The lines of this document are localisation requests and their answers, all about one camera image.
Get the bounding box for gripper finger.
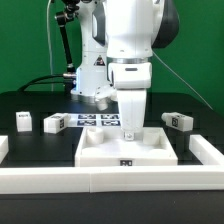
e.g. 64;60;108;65
124;132;134;140

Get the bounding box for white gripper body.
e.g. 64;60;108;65
108;62;152;133

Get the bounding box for white square table top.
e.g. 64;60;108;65
75;126;178;167

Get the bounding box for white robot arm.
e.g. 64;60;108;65
71;0;179;140

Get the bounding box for printed tag sheet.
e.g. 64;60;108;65
68;114;120;127

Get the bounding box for white U-shaped fence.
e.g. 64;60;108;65
0;136;224;194

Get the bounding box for black cables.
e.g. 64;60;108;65
17;74;73;93

